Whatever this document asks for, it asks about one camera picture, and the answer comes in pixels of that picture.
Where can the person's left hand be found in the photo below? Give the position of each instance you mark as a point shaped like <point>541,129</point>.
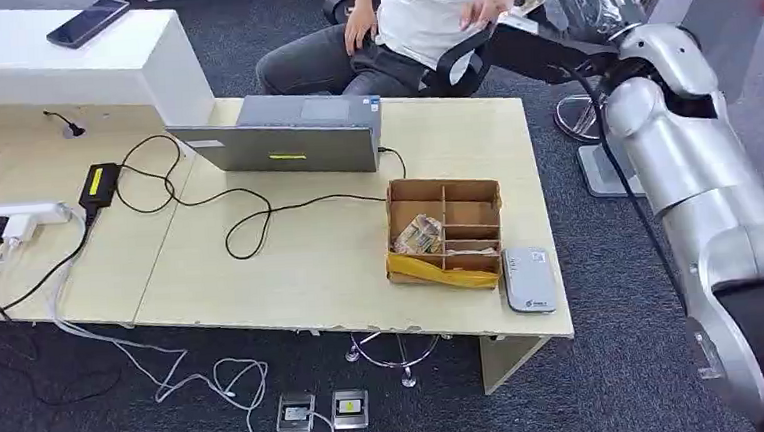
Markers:
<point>485,9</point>

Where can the person's hand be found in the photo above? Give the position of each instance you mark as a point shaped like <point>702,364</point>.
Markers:
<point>360,26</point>
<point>485,9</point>

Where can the chrome stanchion post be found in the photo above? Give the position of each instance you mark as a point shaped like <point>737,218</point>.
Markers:
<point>578,119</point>

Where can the floor socket yellow label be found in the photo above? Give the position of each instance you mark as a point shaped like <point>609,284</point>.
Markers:
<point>350,409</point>

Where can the grey card reader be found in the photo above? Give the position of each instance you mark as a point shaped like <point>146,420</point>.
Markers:
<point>530,280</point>

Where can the person's right hand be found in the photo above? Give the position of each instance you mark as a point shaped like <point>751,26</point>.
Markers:
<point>360,26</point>

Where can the white plug charger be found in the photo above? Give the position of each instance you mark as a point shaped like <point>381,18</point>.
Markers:
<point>21,230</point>

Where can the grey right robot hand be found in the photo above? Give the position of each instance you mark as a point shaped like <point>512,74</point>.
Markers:
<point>591,2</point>

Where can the yellow tape strip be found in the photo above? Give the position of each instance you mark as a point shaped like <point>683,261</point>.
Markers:
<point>433,274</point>

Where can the grey laptop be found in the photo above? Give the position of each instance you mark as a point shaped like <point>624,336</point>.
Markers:
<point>291,140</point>

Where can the floor socket white label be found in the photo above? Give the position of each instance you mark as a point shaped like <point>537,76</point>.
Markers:
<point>296,413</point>

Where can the black smartphone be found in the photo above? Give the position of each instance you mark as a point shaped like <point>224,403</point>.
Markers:
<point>88,23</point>

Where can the person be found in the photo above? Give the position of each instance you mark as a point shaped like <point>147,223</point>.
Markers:
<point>423,19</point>

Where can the grey kiosk stand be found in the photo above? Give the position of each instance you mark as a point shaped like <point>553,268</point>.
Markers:
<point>735,27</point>

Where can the wooden divided card box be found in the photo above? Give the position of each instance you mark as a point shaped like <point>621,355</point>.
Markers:
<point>473,212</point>

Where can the printed card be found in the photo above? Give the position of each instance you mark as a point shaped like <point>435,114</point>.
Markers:
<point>528,3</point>

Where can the black power adapter yellow label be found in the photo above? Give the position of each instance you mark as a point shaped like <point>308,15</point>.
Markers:
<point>99,185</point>

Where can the white power strip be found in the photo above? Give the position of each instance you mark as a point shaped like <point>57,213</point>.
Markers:
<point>23,212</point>

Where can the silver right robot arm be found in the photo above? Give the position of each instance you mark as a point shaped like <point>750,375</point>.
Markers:
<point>690,149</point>

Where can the white card in slot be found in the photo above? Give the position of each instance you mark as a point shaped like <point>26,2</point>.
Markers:
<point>472,251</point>

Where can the white counter block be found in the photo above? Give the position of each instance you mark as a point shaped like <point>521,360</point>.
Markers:
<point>54,62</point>

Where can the pale wooden desk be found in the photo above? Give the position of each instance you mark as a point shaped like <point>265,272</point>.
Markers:
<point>325,268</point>

